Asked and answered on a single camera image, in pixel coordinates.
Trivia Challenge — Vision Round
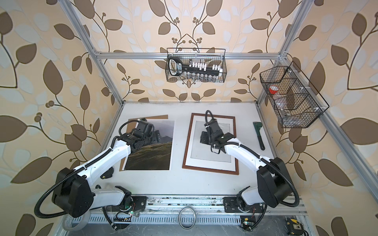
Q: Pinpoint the yellow black tape measure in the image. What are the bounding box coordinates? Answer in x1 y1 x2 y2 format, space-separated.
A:
286 218 305 236
100 167 114 180

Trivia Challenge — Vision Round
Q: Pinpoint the yellow black tape measure right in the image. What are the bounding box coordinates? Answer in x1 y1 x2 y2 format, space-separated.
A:
286 218 305 236

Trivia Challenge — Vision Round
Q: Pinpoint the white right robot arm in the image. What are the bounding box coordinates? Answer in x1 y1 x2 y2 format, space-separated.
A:
200 119 300 212

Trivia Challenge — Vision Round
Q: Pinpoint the aluminium cage frame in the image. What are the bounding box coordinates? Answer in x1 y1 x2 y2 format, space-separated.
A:
59 1 378 200

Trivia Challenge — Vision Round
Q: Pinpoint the black socket set holder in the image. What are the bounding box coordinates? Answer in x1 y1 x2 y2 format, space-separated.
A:
166 57 223 77

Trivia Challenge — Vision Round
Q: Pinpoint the metal ring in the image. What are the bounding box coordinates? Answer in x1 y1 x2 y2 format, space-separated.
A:
177 206 197 230

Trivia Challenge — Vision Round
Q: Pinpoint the brown cardboard backing board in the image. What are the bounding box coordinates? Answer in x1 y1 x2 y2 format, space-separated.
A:
119 115 168 171

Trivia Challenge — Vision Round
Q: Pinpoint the black wire basket back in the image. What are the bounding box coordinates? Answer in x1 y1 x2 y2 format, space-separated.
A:
165 47 227 83

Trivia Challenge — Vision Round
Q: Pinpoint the black wire basket right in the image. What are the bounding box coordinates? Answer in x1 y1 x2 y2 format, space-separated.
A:
259 62 329 128

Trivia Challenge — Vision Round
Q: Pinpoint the mountain landscape photo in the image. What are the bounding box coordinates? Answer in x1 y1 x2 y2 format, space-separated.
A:
120 119 174 171

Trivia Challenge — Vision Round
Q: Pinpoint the clear tape roll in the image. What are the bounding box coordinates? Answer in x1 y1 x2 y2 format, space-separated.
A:
62 211 91 232

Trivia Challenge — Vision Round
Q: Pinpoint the brown wooden picture frame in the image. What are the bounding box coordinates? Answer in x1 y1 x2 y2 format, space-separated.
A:
182 112 240 176

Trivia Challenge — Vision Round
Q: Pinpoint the red capped clear container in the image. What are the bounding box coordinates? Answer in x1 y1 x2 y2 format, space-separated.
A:
269 85 279 95

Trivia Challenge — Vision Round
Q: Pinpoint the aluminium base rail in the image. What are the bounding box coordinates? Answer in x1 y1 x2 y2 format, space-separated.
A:
87 195 308 226

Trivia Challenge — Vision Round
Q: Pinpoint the black wire basket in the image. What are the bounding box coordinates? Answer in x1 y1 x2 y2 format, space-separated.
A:
165 47 227 83
259 62 329 128

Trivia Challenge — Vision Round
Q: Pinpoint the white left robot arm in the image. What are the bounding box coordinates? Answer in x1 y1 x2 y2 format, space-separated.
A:
34 119 161 219

